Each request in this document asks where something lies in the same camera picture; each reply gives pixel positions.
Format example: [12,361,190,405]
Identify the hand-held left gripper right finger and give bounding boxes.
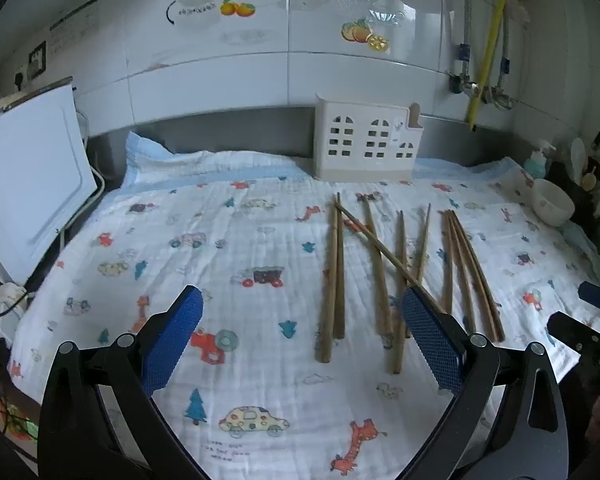
[400,285,572,480]

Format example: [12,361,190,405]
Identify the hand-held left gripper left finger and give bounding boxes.
[37,285,211,480]

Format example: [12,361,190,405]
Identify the white house-shaped chopstick holder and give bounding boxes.
[314,92,425,183]

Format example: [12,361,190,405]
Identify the light blue towel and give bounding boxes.
[560,220,600,281]

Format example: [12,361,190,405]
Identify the black pot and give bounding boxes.
[547,157,600,231]

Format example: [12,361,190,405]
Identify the white ceramic bowl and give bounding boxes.
[530,178,576,227]

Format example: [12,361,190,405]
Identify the white printed cloth with vehicles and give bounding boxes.
[0,132,600,480]

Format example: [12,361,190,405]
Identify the white spatula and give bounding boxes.
[569,137,588,186]

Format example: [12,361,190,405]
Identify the blue soap pump bottle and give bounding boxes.
[524,140,556,181]

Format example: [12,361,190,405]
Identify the white power strip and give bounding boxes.
[0,282,36,341]

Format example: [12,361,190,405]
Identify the white appliance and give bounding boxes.
[0,77,100,283]

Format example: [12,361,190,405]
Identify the metal pipe valves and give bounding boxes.
[447,70,516,111]

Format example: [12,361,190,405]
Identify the yellow gas pipe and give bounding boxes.
[466,0,513,128]

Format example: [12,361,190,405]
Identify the braided metal hose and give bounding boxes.
[459,0,476,81]
[497,0,518,91]

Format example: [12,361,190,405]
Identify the white wall notice label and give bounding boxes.
[47,0,101,56]

